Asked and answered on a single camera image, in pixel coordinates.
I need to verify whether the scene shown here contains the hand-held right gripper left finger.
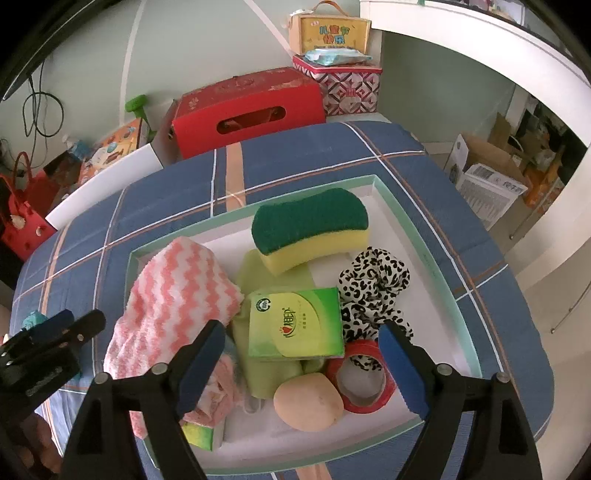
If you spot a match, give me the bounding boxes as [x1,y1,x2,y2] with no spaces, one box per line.
[62,319,228,480]

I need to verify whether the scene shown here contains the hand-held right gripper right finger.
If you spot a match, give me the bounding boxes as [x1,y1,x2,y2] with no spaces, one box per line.
[376,320,543,480]

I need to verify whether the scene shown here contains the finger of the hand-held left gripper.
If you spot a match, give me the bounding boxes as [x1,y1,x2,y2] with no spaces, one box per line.
[59,309,107,354]
[22,309,75,345]

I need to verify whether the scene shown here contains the red tape roll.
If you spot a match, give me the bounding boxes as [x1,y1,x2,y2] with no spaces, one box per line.
[325,340,397,415]

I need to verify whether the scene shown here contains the green tissue packet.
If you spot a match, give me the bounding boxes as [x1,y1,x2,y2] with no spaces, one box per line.
[181,422,227,452]
[248,287,346,360]

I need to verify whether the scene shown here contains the pink white striped cloth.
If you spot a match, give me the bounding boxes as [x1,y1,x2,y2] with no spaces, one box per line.
[104,237,245,439]

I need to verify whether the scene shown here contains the leopard print scrunchie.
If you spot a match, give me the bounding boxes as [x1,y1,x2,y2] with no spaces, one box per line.
[338,247,415,372]

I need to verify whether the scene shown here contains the light green cloth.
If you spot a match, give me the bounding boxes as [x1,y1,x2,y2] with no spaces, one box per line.
[231,249,345,400]

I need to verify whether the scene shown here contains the white tray box teal rim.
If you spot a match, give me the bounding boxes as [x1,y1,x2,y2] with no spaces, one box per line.
[124,174,483,476]

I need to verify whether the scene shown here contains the yellow green sponge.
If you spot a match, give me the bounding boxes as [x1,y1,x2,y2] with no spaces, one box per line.
[252,188,370,277]

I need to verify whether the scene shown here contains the person's left hand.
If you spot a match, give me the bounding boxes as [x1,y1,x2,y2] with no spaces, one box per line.
[23,414,62,474]

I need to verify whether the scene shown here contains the red felt bag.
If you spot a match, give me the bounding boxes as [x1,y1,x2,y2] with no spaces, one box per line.
[0,152,58,263]

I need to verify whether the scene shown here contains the white board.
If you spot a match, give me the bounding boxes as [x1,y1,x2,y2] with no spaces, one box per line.
[45,143,163,230]

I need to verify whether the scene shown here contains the orange colourful box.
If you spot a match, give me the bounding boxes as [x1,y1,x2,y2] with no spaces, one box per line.
[78,117,144,185]

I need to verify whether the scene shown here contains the open cardboard box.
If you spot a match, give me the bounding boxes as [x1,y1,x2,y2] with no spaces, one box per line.
[445,133,529,230]

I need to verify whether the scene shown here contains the green dumbbell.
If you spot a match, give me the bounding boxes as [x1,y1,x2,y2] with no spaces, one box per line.
[126,95,158,139]

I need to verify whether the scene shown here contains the blue plaid blanket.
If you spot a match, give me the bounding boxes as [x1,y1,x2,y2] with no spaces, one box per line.
[9,121,555,480]

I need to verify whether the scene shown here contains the red patterned tin box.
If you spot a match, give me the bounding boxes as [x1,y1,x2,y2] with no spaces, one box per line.
[292,54,384,116]

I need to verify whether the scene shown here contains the red cardboard box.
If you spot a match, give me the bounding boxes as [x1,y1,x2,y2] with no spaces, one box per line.
[172,67,328,160]

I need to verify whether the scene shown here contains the light blue wipes pack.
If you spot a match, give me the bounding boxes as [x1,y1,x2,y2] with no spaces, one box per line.
[305,47,372,66]

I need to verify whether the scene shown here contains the white desk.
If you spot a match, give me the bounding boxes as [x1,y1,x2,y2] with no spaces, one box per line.
[360,0,591,148]

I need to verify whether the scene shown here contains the black cables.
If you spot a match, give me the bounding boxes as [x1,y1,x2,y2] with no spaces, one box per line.
[21,74,65,138]

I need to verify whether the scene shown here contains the yellow case with handle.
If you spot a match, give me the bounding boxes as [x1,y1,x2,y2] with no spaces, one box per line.
[288,1,372,55]

